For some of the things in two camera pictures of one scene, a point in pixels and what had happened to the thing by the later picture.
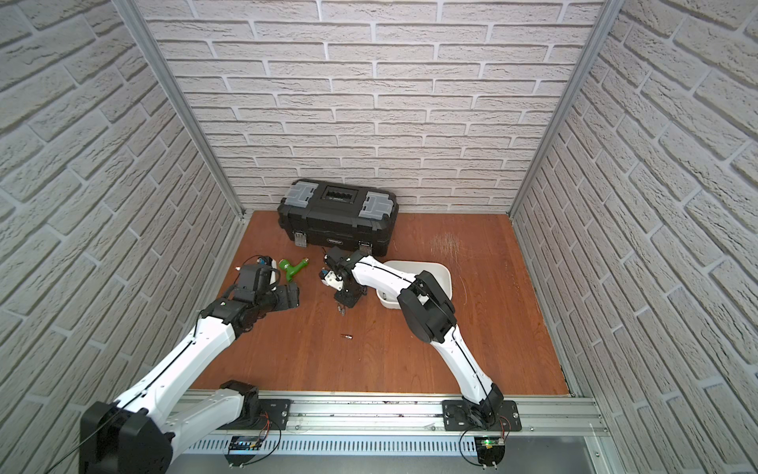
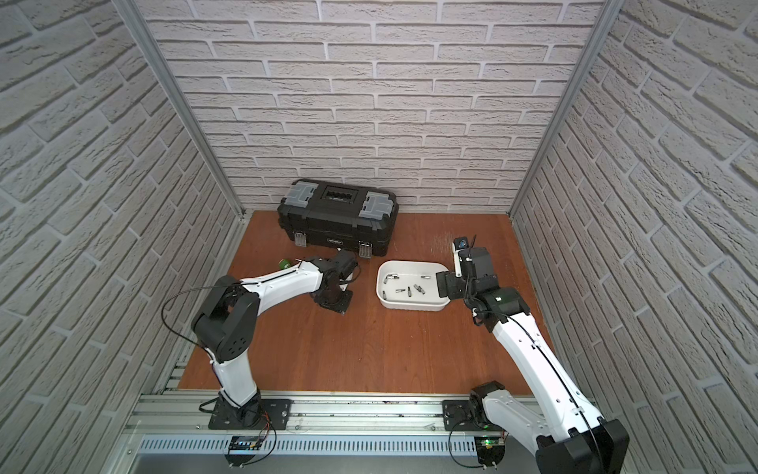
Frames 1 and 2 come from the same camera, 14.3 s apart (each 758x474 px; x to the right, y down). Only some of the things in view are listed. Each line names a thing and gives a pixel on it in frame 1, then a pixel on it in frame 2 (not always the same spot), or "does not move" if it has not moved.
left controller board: x=242 y=449 does not move
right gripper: x=348 y=301 to x=448 y=279
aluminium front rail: x=552 y=423 does not move
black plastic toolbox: x=318 y=212 does not move
